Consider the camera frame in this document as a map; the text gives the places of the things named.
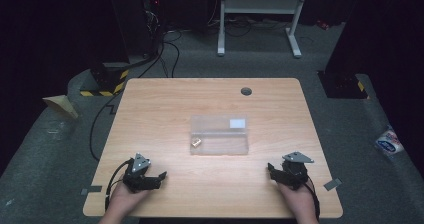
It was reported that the dark equipment rack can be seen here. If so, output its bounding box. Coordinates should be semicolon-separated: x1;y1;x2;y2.
106;0;168;62

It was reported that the grey tape strip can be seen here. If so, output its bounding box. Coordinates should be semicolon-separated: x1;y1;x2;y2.
323;177;343;192
80;185;104;197

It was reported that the person's right hand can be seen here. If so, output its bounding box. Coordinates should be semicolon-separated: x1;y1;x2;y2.
277;182;318;220

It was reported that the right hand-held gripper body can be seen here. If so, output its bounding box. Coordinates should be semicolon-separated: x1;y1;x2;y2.
281;151;315;191

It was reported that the beige paper wedge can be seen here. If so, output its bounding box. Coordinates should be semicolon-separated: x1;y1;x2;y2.
41;94;80;120

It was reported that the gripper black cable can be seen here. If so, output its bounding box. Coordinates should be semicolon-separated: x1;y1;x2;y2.
104;158;134;212
302;173;322;222

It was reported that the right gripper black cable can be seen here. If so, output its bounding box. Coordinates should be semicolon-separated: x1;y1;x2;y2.
302;173;322;222

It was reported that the black yellow striped base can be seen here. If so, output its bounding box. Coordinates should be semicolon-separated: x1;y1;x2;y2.
79;61;131;98
317;70;371;100

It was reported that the black floor cable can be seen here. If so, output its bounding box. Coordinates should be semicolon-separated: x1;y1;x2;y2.
88;30;182;162

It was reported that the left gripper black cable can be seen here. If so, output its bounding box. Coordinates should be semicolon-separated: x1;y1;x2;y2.
104;158;134;212

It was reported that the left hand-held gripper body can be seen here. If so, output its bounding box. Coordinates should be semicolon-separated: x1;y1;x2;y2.
122;152;152;194

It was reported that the clear plastic box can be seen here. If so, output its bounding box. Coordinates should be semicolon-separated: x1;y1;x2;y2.
189;114;250;157

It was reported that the white metal stand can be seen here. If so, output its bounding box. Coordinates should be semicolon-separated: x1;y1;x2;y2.
216;0;310;59

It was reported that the blue white wipes packet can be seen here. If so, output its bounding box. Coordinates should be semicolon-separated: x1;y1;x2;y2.
374;126;405;158

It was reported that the person's left hand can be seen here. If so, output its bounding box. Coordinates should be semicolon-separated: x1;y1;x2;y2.
105;183;151;220

